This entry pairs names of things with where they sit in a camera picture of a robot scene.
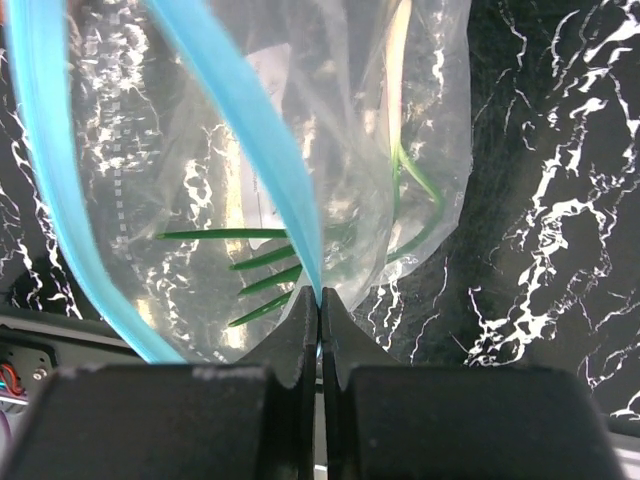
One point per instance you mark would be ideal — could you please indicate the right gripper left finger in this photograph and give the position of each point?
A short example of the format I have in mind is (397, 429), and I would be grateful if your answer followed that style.
(252, 419)

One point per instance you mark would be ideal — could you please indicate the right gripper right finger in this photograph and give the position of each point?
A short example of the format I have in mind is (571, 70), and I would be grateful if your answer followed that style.
(387, 420)

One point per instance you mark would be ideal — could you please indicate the green spring onion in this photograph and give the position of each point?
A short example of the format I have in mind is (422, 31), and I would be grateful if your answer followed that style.
(396, 19)

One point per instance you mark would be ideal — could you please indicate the black marble pattern mat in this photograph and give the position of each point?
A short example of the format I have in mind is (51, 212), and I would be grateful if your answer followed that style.
(543, 266)

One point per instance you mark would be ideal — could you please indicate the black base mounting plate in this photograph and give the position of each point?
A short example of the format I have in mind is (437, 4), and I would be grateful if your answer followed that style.
(35, 343)

